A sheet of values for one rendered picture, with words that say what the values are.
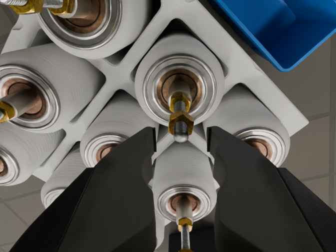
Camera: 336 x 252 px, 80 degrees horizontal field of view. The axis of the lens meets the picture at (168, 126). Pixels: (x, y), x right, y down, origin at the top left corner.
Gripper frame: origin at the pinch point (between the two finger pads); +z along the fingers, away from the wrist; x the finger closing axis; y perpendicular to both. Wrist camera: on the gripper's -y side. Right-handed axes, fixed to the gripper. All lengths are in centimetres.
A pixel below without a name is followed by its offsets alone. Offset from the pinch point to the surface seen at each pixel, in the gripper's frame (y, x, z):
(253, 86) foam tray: 2.6, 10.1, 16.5
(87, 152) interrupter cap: 8.2, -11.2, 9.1
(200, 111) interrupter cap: 2.9, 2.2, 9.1
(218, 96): 1.4, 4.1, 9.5
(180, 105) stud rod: 0.2, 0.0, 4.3
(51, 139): 10.3, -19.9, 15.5
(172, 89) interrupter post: -0.2, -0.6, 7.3
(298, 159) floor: 29, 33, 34
